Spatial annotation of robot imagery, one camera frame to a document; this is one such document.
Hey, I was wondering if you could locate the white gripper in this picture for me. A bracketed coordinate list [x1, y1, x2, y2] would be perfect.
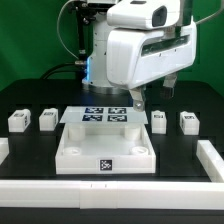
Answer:
[106, 22, 197, 111]

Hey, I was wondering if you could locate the white square tabletop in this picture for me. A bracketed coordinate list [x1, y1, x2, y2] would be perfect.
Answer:
[55, 123, 156, 174]

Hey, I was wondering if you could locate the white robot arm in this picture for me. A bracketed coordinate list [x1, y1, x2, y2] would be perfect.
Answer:
[69, 0, 224, 111]

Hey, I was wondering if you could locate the white sheet with markers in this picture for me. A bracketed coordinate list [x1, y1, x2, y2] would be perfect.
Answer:
[60, 106, 148, 124]

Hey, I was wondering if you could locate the white front fence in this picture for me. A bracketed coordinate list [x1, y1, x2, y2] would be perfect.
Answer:
[0, 180, 224, 210]

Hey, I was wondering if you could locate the white left fence piece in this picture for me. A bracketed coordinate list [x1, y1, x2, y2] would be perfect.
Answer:
[0, 138, 9, 165]

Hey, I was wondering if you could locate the black cable bundle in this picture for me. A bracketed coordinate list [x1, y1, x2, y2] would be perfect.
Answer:
[40, 63, 84, 80]

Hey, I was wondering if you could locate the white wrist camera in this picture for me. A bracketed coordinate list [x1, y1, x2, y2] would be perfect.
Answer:
[107, 0, 180, 30]

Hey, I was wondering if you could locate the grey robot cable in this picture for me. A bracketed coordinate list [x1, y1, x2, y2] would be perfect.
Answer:
[56, 0, 88, 64]

